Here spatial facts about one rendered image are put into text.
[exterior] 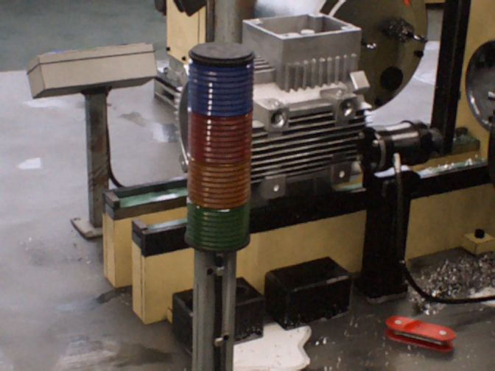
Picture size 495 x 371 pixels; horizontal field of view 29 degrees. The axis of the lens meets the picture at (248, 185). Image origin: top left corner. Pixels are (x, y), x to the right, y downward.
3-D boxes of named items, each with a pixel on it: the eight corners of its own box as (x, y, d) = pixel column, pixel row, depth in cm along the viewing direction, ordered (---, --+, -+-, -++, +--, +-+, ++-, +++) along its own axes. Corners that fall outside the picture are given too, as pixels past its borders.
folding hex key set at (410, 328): (381, 338, 121) (382, 325, 120) (387, 325, 124) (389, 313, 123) (451, 355, 118) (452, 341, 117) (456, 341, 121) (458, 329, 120)
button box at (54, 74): (143, 85, 145) (135, 51, 145) (160, 76, 139) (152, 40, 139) (31, 100, 138) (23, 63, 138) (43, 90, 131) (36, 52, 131)
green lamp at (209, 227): (230, 221, 97) (231, 179, 96) (259, 245, 93) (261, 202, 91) (176, 232, 95) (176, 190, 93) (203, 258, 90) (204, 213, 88)
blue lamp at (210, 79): (234, 93, 92) (235, 46, 90) (265, 112, 87) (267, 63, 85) (177, 101, 89) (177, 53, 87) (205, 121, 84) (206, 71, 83)
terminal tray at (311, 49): (314, 62, 135) (317, 11, 132) (359, 83, 127) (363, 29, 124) (239, 72, 130) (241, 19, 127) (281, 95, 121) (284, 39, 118)
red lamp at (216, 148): (233, 137, 94) (234, 93, 92) (263, 158, 89) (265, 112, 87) (176, 146, 91) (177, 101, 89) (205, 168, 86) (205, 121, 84)
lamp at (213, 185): (231, 179, 96) (233, 137, 94) (261, 202, 91) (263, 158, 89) (176, 190, 93) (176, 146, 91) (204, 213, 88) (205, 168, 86)
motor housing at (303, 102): (292, 154, 145) (299, 29, 137) (368, 201, 130) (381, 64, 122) (171, 177, 135) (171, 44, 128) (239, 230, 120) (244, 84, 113)
